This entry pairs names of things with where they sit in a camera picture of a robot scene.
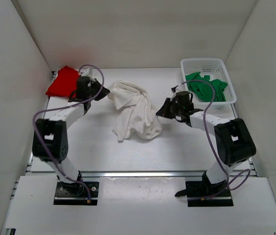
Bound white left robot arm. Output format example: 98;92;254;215
32;76;110;196

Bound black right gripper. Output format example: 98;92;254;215
157;98;184;120

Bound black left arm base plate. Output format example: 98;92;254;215
53;181;99;206

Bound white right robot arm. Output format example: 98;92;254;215
156;91;256;198

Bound white plastic basket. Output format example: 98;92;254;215
178;58;237;107

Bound green t shirt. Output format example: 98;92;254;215
185;72;228;102

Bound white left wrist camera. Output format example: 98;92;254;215
80;68;93;77

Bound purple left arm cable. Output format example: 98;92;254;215
31;64;104;204

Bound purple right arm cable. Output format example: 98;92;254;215
171;80;251;203

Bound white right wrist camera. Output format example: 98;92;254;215
171;84;183;98

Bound red t shirt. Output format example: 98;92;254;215
46;66;79;97

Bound white t shirt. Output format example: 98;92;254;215
108;81;162;142

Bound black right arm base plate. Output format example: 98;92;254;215
185;181;234;208

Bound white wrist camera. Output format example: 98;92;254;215
171;84;183;98
80;68;93;77

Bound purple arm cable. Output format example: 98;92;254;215
171;80;251;203
31;64;104;204

